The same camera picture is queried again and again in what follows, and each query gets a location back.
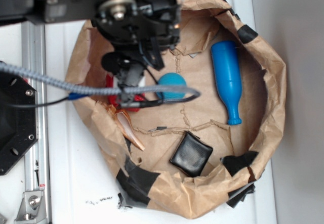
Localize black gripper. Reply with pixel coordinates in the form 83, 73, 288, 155
92, 0, 181, 108

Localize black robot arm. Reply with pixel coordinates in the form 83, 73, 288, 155
1, 0, 180, 108

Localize teal dimpled ball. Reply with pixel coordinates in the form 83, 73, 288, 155
156, 73, 187, 100

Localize blue plastic bottle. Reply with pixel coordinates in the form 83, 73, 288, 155
211, 40, 242, 125

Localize orange spiral seashell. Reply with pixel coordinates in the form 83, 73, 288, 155
108, 104, 145, 151

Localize black square pouch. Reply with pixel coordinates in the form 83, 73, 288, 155
170, 131, 213, 177

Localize brown paper bag tray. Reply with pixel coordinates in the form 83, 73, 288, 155
74, 0, 287, 219

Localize aluminium extrusion rail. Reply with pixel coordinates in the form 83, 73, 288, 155
15, 22, 52, 223

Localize grey braided cable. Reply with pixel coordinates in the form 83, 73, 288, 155
0, 61, 202, 103

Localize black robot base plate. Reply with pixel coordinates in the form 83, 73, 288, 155
1, 72, 37, 176

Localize metal corner bracket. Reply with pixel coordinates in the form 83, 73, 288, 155
14, 190, 48, 223

